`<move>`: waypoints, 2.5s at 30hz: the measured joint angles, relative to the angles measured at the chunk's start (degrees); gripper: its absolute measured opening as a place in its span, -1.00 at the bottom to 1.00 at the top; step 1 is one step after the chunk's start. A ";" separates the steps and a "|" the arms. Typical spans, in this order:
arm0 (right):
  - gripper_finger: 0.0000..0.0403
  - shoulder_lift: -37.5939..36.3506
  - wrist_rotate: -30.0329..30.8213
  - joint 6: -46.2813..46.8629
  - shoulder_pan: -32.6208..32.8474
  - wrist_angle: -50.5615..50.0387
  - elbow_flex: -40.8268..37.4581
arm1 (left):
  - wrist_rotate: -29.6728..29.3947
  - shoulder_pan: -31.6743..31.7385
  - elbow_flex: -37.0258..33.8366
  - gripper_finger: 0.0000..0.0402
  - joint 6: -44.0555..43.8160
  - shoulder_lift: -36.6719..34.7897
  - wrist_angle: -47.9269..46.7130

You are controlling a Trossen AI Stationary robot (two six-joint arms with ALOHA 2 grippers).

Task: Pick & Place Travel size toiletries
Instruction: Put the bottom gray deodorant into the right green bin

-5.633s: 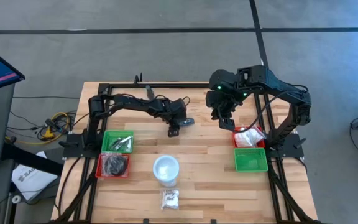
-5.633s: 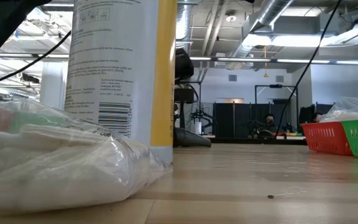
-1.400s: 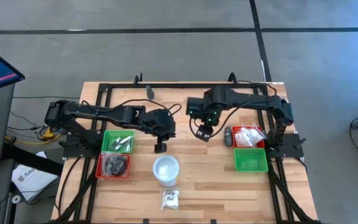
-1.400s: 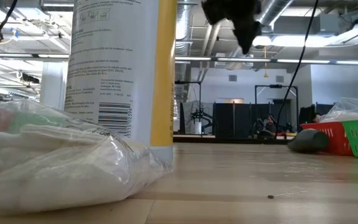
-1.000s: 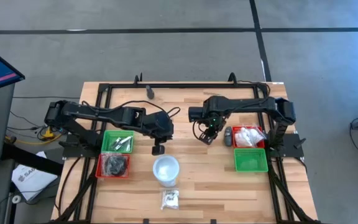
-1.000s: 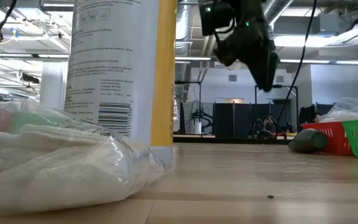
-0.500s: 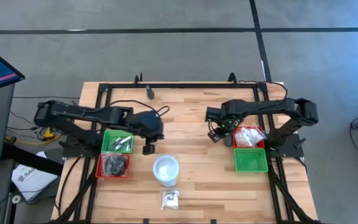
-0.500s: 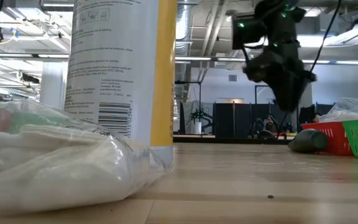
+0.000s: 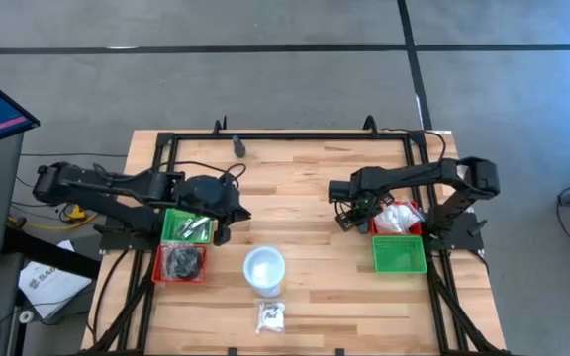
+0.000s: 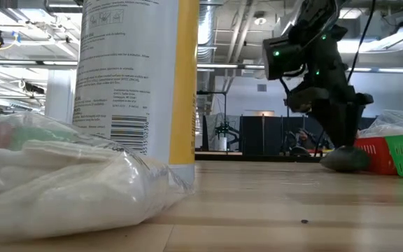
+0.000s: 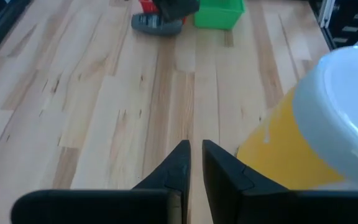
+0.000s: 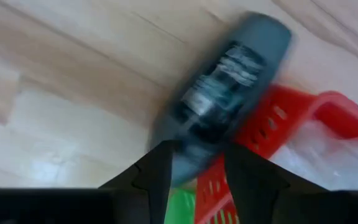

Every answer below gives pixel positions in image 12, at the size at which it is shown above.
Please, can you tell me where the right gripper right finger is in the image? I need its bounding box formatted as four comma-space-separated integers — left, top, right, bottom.
224, 145, 358, 224

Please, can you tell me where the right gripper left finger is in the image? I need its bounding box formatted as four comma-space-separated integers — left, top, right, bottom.
0, 141, 177, 224

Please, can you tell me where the white cotton assortment clear bag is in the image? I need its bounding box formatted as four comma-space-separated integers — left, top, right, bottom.
268, 119, 358, 191

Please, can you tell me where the dark grey toiletry bottle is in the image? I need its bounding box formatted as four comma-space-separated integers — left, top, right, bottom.
147, 11, 293, 189

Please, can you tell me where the green plastic basket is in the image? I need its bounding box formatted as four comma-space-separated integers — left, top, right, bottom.
164, 185, 198, 224

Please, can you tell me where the red plastic basket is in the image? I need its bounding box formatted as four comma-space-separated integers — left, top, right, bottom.
193, 83, 358, 224

